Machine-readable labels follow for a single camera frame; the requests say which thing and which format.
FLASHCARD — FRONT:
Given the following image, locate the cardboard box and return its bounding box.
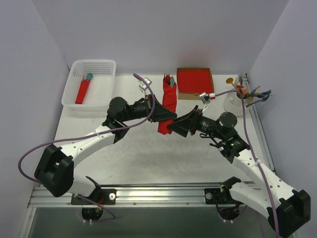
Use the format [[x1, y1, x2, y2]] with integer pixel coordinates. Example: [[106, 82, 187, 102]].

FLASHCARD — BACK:
[[176, 67, 214, 101]]

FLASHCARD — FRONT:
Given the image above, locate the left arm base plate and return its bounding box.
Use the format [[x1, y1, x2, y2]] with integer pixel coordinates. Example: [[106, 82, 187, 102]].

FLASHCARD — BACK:
[[70, 188, 117, 205]]

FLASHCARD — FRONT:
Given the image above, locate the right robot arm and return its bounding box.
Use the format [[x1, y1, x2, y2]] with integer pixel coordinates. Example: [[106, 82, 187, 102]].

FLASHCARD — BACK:
[[168, 107, 311, 238]]

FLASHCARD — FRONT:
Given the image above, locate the rolled red napkin bundle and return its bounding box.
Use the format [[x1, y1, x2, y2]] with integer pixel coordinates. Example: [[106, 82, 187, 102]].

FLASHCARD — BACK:
[[75, 79, 91, 104]]

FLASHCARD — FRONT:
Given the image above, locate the teal spoon in basket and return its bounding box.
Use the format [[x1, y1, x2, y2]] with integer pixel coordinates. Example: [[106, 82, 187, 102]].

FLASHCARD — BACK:
[[85, 73, 93, 80]]

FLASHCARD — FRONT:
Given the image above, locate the orange plastic fork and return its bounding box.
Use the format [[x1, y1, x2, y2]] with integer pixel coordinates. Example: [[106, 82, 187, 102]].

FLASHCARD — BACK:
[[236, 84, 249, 97]]

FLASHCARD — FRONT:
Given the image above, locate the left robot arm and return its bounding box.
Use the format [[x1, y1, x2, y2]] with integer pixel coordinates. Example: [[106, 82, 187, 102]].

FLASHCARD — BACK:
[[34, 95, 177, 204]]

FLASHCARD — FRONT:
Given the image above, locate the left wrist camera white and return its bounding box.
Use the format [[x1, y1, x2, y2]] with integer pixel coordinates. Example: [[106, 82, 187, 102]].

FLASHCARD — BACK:
[[138, 77, 152, 93]]

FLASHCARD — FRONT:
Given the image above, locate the aluminium mounting rail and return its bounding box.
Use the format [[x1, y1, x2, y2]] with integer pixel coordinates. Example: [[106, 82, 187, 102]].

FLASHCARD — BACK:
[[28, 183, 236, 208]]

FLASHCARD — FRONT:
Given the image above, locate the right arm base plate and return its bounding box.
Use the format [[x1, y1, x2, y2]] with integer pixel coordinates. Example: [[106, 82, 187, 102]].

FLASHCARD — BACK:
[[204, 188, 234, 205]]

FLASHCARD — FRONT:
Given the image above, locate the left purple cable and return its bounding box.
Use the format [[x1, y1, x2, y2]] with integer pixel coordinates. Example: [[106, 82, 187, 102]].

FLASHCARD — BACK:
[[18, 73, 157, 221]]

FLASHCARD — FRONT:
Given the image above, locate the white utensil cup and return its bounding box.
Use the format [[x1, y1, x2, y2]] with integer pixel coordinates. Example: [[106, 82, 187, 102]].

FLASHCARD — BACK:
[[223, 92, 243, 117]]

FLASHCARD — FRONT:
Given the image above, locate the red paper napkin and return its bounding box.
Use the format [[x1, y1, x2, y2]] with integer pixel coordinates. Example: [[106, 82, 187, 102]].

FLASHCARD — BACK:
[[158, 81, 177, 135]]

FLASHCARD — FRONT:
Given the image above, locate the stack of red napkins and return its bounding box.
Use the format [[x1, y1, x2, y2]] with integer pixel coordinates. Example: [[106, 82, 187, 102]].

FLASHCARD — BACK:
[[177, 69, 213, 94]]

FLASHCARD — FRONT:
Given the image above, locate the orange plastic spoon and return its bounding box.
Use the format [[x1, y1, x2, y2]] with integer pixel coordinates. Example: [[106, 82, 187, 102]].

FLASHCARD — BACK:
[[226, 77, 238, 90]]

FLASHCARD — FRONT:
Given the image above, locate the white plastic perforated basket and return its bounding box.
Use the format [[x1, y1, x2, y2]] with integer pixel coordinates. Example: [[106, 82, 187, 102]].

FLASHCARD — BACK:
[[61, 59, 116, 111]]

